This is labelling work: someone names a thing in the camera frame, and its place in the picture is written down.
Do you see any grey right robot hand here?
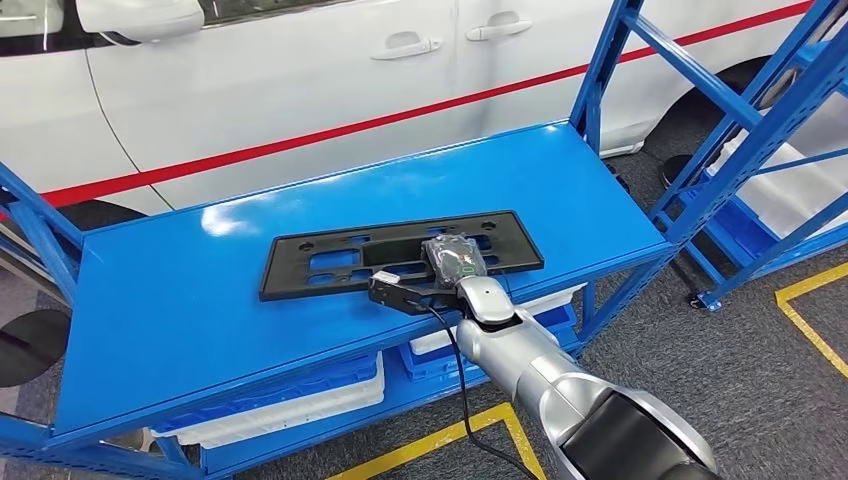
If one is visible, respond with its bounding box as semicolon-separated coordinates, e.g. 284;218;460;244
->
421;233;490;291

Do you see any black plastic licence plate frame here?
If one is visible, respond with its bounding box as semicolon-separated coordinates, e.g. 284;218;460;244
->
258;210;546;303

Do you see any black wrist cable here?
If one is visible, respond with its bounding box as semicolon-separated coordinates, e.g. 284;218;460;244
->
405;298;543;480

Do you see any blue metal shelf rack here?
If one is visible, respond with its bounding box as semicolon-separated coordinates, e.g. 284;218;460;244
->
652;39;848;313
0;0;848;480

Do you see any white plastic crate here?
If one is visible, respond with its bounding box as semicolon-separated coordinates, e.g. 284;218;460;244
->
705;92;848;241
409;283;589;357
150;354;387;450

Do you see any white car with red stripe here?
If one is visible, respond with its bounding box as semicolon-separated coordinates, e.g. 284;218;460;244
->
0;0;819;213

